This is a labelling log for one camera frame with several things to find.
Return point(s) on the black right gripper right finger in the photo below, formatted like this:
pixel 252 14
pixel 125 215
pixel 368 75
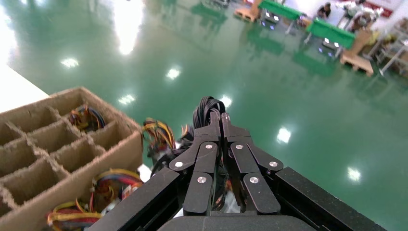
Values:
pixel 251 165

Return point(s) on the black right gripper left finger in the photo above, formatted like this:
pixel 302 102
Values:
pixel 200 165

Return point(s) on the brown cardboard divider box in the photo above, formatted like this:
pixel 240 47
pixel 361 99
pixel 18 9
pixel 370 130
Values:
pixel 105 162

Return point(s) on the wooden pallet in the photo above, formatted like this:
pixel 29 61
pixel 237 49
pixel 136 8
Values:
pixel 357 62
pixel 247 12

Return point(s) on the green covered table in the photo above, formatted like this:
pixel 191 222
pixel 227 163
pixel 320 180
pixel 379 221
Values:
pixel 280 9
pixel 331 32

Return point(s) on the person in dark clothes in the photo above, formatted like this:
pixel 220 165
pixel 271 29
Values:
pixel 324 11

